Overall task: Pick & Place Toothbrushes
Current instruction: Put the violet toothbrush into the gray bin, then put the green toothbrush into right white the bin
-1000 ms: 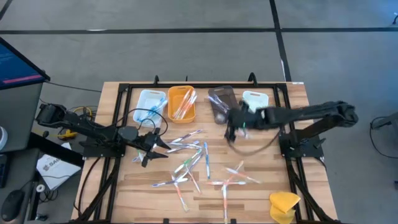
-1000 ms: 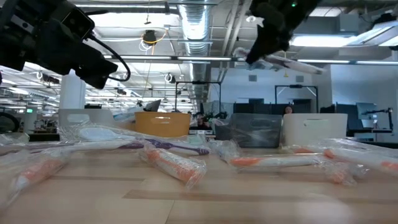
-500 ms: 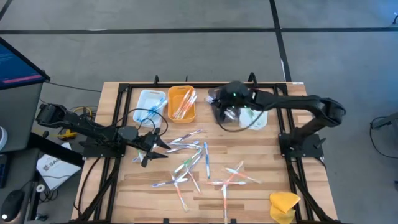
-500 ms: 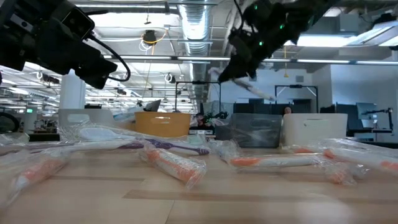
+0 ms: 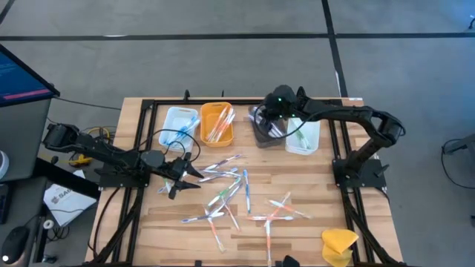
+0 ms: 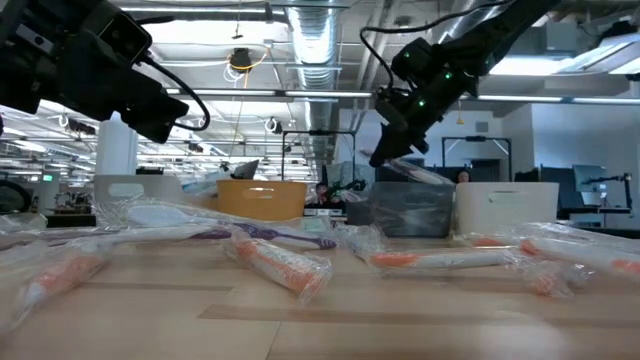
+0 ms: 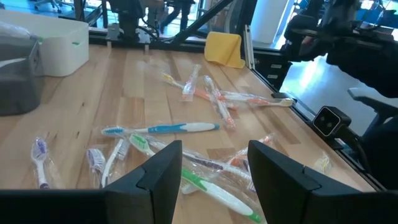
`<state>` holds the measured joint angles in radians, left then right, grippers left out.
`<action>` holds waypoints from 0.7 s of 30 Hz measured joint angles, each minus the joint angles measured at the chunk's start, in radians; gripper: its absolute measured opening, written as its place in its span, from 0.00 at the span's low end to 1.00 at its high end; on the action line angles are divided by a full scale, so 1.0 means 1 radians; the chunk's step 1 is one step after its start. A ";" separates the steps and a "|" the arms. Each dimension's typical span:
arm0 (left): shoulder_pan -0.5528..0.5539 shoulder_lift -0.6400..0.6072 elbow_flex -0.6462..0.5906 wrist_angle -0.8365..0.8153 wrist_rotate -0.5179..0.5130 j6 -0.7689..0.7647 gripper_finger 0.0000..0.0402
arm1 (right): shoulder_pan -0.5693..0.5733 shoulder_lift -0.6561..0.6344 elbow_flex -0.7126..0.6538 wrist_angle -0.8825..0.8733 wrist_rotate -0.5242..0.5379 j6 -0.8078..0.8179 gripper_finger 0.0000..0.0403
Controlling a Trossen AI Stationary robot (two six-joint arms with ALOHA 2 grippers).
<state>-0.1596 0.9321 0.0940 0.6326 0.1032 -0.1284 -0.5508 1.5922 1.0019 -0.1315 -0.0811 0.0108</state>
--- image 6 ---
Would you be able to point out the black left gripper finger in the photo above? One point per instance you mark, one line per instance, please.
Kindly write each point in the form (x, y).
(155, 117)

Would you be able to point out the purple toothbrush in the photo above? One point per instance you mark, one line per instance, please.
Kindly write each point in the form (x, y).
(150, 234)
(280, 235)
(420, 172)

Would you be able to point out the blue toothbrush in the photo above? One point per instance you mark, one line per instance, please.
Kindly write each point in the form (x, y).
(205, 186)

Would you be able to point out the white plastic bin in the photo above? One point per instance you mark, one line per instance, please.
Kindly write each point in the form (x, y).
(507, 207)
(140, 192)

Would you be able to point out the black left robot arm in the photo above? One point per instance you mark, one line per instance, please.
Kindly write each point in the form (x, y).
(30, 50)

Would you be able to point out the white building pillar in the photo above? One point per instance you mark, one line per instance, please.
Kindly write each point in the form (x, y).
(117, 150)

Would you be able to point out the person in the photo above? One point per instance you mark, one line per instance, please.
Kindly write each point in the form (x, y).
(463, 176)
(320, 190)

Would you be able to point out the grey plastic bin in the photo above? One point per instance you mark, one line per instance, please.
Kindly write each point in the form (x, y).
(410, 210)

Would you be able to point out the round ceiling sensor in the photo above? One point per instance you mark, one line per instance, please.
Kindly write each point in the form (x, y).
(403, 22)

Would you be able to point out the long horizontal light bar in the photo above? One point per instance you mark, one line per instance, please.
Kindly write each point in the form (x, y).
(325, 93)

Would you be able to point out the tilted grey monitor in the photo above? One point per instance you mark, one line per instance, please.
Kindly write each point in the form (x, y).
(247, 170)

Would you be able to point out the green exit sign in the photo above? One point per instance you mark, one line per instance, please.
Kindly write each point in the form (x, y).
(47, 177)

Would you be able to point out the orange plastic bin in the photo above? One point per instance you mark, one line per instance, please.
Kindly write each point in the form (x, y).
(262, 200)

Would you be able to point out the grey desk monitor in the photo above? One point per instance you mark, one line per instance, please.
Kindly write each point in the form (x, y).
(590, 180)

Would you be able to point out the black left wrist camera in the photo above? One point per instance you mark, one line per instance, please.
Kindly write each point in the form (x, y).
(125, 37)

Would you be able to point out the black frame stand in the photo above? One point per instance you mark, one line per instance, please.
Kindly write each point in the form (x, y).
(475, 138)
(320, 133)

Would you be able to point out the silver ribbed air duct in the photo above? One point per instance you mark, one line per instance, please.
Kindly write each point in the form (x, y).
(315, 50)

